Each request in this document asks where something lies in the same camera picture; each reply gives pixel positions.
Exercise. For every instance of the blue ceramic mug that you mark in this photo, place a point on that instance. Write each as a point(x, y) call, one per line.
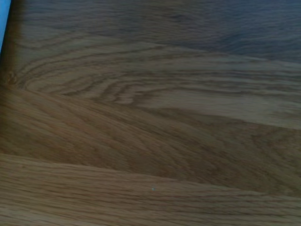
point(3, 21)

